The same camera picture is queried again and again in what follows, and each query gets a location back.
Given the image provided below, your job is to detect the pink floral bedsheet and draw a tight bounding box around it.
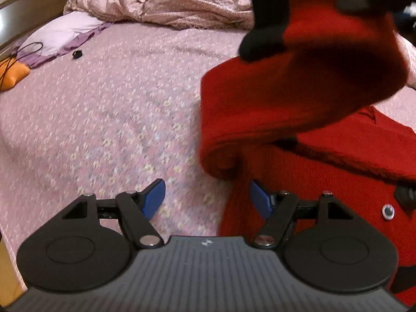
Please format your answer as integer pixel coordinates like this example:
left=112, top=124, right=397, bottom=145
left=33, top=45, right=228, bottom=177
left=0, top=18, right=416, bottom=300

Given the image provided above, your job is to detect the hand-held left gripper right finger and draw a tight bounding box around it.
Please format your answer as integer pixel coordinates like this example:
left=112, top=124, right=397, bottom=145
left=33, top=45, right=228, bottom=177
left=250, top=179, right=358, bottom=249

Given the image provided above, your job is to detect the pink duvet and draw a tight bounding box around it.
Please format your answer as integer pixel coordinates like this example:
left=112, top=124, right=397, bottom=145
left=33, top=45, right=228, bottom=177
left=63, top=0, right=256, bottom=31

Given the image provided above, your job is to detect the wooden bed side rail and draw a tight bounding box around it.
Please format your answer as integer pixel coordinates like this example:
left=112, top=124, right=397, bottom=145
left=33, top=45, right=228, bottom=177
left=0, top=234, right=28, bottom=300

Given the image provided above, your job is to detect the black cable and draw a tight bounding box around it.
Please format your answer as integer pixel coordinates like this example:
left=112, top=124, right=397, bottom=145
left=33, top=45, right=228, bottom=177
left=0, top=42, right=44, bottom=88

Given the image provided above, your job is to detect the lavender pillow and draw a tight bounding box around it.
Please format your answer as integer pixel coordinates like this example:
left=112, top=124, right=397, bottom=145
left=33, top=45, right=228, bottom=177
left=16, top=10, right=111, bottom=69

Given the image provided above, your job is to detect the red knit sweater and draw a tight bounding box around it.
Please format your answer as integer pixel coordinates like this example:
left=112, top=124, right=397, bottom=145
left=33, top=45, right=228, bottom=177
left=199, top=0, right=416, bottom=306

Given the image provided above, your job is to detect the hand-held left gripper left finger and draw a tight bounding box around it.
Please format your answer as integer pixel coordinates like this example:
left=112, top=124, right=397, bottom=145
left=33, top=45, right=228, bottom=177
left=60, top=178, right=167, bottom=249

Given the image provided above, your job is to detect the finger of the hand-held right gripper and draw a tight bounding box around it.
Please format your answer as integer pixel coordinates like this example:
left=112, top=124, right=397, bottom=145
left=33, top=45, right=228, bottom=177
left=336, top=0, right=378, bottom=14

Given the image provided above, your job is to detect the orange pouch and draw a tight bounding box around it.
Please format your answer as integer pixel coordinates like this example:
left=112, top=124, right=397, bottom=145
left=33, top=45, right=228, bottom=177
left=0, top=58, right=30, bottom=92

